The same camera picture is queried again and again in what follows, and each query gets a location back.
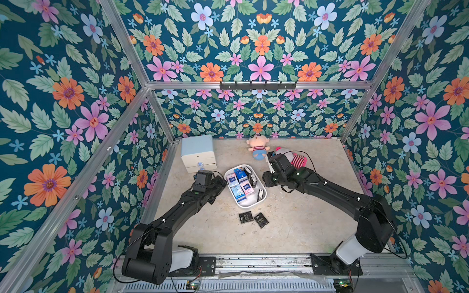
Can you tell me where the pink floral Tempo tissue pack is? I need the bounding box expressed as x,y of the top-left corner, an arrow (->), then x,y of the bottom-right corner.
226,173 -> 239,188

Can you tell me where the black Face tissue pack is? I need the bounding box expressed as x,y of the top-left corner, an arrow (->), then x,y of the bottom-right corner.
238,211 -> 254,224
257,189 -> 265,202
244,167 -> 258,188
254,212 -> 269,228

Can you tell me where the dark blue Tempo pack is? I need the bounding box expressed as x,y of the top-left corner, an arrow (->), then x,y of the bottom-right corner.
230,184 -> 247,203

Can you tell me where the blue cartoon tissue pack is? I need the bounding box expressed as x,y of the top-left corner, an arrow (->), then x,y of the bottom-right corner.
234,168 -> 249,183

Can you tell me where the white plastic storage box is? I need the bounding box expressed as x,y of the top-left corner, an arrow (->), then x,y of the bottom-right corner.
224,164 -> 267,209

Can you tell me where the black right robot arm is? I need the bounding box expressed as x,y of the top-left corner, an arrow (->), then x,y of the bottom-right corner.
263,151 -> 396,270

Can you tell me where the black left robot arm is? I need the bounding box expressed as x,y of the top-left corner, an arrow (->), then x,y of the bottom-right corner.
121,170 -> 227,284

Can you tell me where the white pink plush toy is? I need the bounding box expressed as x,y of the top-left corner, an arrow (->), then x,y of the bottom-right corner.
275,147 -> 307,169

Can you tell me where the small blue-top drawer cabinet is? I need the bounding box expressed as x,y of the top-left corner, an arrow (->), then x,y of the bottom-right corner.
181,135 -> 217,173

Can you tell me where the baby doll plush toy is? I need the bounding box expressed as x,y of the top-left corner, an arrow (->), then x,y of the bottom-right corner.
247,134 -> 270,161

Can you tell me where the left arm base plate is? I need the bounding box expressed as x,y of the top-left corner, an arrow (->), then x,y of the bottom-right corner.
169,256 -> 217,278

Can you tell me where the black wall hook rail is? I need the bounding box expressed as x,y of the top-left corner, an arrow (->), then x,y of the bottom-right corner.
219,81 -> 297,91

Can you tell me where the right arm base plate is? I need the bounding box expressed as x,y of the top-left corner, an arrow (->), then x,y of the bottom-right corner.
310,253 -> 363,276

